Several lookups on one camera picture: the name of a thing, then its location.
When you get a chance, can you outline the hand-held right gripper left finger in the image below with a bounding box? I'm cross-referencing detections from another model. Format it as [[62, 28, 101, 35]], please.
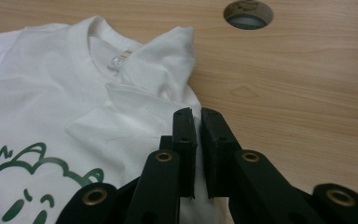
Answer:
[[158, 106, 199, 200]]

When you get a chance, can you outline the dark round table grommet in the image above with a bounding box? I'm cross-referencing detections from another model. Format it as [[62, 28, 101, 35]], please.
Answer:
[[223, 0, 275, 31]]

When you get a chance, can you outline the white printed t-shirt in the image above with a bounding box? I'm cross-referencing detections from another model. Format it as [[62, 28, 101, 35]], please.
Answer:
[[0, 15, 235, 224]]

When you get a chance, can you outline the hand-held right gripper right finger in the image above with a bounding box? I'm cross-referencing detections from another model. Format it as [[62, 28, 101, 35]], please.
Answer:
[[200, 106, 243, 200]]

